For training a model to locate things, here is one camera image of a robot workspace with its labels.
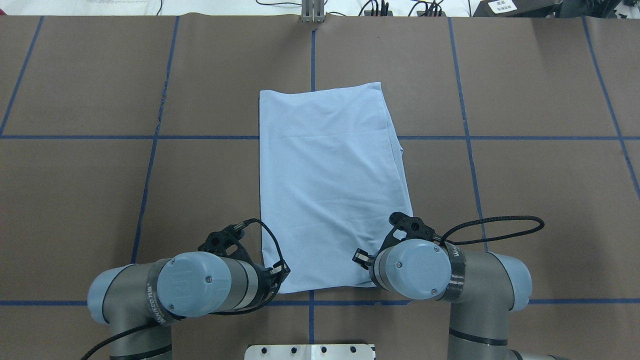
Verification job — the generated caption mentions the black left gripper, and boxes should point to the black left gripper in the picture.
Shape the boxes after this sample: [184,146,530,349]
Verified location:
[253,260,291,303]

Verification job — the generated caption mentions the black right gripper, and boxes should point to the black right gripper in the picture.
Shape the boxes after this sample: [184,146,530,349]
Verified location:
[353,248,386,286]

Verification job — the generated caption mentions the light blue t-shirt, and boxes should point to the light blue t-shirt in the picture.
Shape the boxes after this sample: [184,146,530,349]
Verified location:
[259,82,413,294]

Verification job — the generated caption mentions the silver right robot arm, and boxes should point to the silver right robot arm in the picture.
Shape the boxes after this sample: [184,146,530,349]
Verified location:
[352,239,559,360]

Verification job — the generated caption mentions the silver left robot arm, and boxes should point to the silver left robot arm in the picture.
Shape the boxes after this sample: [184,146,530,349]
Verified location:
[83,251,290,360]

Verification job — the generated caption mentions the black box with label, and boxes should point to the black box with label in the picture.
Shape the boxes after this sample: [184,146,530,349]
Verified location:
[471,0,563,18]

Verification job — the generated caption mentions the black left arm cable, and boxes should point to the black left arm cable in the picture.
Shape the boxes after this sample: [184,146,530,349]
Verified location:
[80,218,286,360]

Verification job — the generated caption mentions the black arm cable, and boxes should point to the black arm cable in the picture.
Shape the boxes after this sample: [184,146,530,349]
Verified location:
[435,215,546,246]
[80,218,286,360]

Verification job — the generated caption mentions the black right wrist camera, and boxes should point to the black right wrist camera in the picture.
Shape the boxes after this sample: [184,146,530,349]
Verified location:
[379,212,441,252]

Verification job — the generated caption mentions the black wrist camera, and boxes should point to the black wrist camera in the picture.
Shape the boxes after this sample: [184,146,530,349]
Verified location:
[198,220,254,264]
[379,212,441,252]

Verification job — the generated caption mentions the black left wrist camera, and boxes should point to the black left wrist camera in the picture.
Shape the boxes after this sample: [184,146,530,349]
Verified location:
[198,220,254,264]

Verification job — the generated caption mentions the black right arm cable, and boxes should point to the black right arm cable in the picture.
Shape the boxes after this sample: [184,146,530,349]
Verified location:
[435,215,546,246]

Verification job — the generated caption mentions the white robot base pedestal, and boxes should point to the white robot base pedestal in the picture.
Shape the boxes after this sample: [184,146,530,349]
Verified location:
[244,343,377,360]

